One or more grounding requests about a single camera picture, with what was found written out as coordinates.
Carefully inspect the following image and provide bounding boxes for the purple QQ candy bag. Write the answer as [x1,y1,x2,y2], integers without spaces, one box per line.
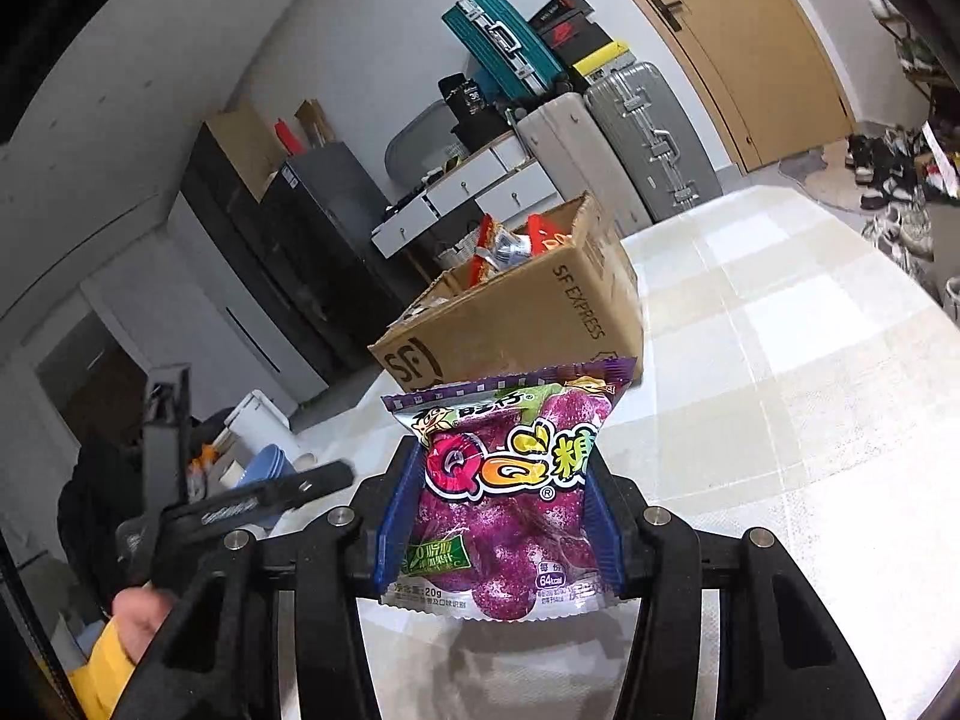
[381,358,636,622]

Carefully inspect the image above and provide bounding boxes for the yellow left sleeve forearm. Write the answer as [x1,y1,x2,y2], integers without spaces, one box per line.
[68,621,135,720]

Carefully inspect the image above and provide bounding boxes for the left hand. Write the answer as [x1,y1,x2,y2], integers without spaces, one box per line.
[112,583,176,665]

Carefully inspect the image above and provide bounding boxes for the blue stacked bowls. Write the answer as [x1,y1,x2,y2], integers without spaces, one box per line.
[238,444,296,486]

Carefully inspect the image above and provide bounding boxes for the white appliance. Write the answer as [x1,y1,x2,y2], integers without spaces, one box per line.
[224,390,296,454]

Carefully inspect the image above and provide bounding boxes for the brown cardboard SF box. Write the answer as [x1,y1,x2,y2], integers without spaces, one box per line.
[370,193,644,392]

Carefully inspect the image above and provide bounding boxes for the dark grey refrigerator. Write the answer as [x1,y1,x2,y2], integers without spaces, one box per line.
[260,143,427,362]

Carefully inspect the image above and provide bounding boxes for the black tall cabinet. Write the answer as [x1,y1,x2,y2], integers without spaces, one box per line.
[181,101,366,401]

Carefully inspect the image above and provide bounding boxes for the red snack packet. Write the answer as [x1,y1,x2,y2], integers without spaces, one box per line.
[526,215,571,257]

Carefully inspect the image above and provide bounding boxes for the white peanut snack bag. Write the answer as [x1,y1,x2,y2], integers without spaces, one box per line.
[469,215,532,288]

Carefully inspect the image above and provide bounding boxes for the silver hard suitcase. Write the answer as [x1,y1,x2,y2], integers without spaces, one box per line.
[584,62,722,223]

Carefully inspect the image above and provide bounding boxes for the white drawer desk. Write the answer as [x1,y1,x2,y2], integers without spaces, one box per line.
[371,133,562,259]

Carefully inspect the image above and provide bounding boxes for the oval grey mirror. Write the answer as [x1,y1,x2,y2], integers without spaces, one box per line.
[384,99,469,190]

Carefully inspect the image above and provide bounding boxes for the beige hard suitcase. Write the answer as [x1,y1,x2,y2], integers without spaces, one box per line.
[516,93,652,238]

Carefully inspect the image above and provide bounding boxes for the teal hard suitcase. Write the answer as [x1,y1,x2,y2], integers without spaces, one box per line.
[441,0,566,106]

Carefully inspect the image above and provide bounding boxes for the stacked shoe boxes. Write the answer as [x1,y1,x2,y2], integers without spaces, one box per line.
[527,0,636,94]

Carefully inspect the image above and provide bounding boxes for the wooden door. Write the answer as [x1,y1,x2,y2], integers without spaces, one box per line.
[633,0,854,171]

